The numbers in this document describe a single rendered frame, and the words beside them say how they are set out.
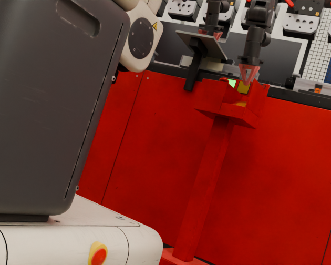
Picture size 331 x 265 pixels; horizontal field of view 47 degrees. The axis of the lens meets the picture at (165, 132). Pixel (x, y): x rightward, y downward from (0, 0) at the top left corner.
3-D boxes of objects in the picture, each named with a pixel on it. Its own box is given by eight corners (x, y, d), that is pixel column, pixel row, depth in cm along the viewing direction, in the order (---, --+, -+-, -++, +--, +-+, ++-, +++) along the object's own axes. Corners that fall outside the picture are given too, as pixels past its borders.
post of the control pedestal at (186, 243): (171, 255, 139) (215, 115, 142) (179, 254, 144) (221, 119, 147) (185, 262, 136) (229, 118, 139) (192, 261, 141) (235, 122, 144)
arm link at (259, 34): (246, 23, 135) (261, 24, 132) (253, 27, 140) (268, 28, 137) (242, 43, 136) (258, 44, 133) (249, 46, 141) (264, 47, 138)
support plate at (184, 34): (175, 31, 167) (176, 29, 167) (193, 53, 191) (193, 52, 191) (213, 38, 159) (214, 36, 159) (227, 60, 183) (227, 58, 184)
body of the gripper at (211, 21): (203, 27, 180) (205, 10, 178) (223, 30, 176) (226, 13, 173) (197, 28, 175) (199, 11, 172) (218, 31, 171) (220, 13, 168)
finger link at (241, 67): (259, 87, 141) (264, 61, 139) (251, 86, 135) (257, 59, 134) (242, 84, 145) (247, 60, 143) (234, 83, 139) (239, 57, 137)
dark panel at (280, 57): (118, 75, 266) (137, 17, 268) (120, 76, 267) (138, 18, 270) (280, 113, 221) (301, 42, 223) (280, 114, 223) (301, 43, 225)
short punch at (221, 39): (206, 39, 190) (211, 21, 191) (207, 40, 192) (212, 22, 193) (225, 42, 186) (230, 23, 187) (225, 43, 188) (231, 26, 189)
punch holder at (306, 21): (280, 28, 174) (291, -5, 175) (282, 36, 182) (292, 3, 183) (314, 33, 168) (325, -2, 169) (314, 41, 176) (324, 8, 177)
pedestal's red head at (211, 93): (193, 108, 142) (207, 63, 143) (210, 119, 155) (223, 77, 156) (242, 119, 131) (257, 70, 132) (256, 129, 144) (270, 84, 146)
